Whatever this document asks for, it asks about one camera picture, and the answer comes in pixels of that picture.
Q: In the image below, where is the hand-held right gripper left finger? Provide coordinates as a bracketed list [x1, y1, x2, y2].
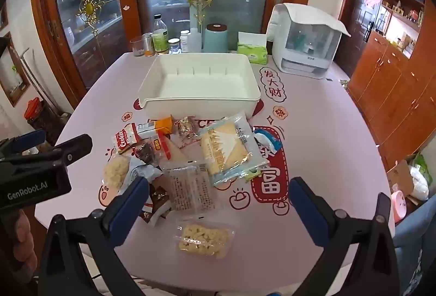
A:
[37, 176, 150, 296]

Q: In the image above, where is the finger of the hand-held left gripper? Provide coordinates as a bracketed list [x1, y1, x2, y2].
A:
[20, 134, 93, 168]
[0, 129, 47, 160]

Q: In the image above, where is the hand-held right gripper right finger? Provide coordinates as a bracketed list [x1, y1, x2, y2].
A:
[288, 177, 401, 296]

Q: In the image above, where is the brown snowflake snack packet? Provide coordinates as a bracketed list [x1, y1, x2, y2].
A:
[138, 177, 172, 226]

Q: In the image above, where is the white grey snack packet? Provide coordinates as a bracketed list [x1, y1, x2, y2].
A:
[124, 160, 164, 196]

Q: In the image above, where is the clear lumpy puffed snack packet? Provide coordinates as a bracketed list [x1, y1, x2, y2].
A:
[103, 155, 132, 196]

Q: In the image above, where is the red white cookie packet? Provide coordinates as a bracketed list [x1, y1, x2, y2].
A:
[113, 123, 140, 154]

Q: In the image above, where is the translucent beige snack packet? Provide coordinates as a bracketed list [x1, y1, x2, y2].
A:
[160, 161, 219, 213]

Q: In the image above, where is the clear crumbly snack packet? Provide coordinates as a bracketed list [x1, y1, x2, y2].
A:
[174, 219, 236, 261]

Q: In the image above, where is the large yellow cake packet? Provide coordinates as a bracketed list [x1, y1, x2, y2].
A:
[198, 111, 271, 187]

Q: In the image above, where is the white plastic tray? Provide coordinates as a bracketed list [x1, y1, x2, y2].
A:
[137, 53, 262, 119]

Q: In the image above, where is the person's left hand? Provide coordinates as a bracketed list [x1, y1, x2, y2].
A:
[12, 209, 39, 278]

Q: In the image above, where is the red dark snack packet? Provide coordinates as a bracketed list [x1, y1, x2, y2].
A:
[134, 134, 174, 167]

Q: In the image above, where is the small green yellow packet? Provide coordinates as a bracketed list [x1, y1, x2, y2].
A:
[245, 168, 264, 182]

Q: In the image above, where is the small blue white packet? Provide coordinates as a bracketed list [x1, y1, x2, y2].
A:
[252, 127, 284, 154]

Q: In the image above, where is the orange white snack packet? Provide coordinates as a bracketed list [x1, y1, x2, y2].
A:
[136, 115, 174, 140]

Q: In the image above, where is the pink plastic basin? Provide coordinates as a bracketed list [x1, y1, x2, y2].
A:
[391, 190, 407, 223]

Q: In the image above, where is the gold foil candy packet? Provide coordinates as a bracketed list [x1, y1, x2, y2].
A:
[174, 115, 201, 148]

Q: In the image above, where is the cardboard box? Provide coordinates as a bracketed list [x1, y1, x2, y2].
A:
[386, 160, 414, 196]

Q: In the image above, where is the white plastic bag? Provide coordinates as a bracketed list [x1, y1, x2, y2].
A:
[409, 165, 430, 201]

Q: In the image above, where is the blue cloth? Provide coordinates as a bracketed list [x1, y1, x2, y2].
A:
[393, 192, 436, 296]

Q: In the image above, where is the drinking glass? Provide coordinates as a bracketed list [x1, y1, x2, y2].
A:
[130, 36, 146, 57]

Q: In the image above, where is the green plastic bag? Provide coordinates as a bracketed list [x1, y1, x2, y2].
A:
[414, 153, 433, 177]

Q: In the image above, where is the silver orange metal can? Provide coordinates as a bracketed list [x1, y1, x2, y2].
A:
[142, 32, 155, 56]

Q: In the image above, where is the glass bottle green label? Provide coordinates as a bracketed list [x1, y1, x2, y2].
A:
[152, 14, 170, 55]

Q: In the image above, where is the wooden cabinet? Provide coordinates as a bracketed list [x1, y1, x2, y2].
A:
[346, 0, 436, 167]

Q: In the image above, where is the white countertop appliance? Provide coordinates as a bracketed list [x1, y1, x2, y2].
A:
[266, 3, 351, 79]

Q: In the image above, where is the white plastic squeeze bottle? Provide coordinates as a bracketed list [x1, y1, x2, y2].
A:
[175, 19, 203, 53]

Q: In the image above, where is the green tissue box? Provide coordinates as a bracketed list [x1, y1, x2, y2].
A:
[237, 32, 270, 64]

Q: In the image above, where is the teal ceramic jar brown lid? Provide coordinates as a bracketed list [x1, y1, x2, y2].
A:
[203, 23, 229, 54]

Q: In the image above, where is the wooden picture frame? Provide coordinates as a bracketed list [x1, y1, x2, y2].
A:
[0, 32, 31, 107]

